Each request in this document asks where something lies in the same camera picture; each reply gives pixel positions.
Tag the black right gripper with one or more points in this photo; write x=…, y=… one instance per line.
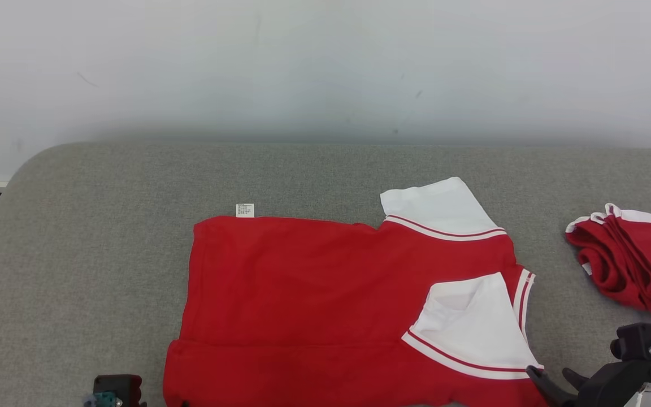
x=608, y=384

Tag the red shorts with white stripe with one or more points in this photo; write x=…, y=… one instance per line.
x=636, y=265

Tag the red jersey with white sleeves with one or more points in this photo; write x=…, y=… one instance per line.
x=303, y=294

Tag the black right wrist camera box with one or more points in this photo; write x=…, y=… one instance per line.
x=639, y=342

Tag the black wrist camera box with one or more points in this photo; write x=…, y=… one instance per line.
x=639, y=342
x=119, y=387

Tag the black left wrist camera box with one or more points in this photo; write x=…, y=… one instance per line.
x=119, y=387

